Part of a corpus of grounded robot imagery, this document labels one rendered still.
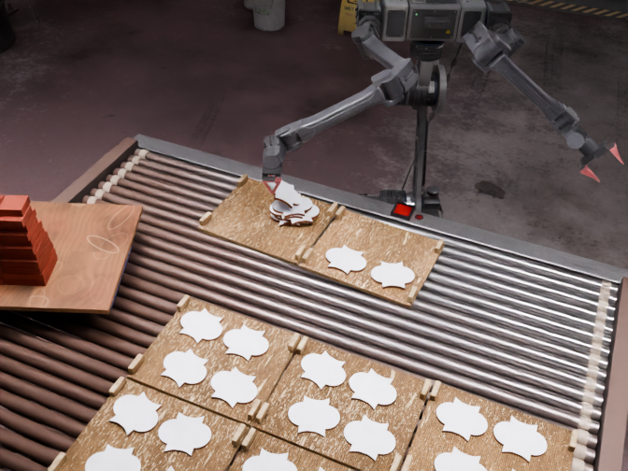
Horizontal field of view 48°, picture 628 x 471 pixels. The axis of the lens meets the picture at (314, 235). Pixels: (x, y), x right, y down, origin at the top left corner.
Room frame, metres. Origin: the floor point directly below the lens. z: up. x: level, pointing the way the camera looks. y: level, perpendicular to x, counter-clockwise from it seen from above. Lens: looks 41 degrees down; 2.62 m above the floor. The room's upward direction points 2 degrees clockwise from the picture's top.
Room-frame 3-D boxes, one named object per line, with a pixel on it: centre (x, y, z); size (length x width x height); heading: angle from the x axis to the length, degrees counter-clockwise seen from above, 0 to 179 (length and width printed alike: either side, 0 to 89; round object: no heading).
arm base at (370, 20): (2.53, -0.18, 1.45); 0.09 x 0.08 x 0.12; 92
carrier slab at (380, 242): (1.82, -0.21, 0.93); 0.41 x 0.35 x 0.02; 65
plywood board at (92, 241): (1.67, 0.86, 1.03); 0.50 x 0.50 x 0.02; 0
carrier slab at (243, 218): (2.01, 0.17, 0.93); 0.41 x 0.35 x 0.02; 65
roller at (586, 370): (1.70, 0.00, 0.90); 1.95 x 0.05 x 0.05; 68
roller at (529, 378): (1.61, 0.04, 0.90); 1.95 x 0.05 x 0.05; 68
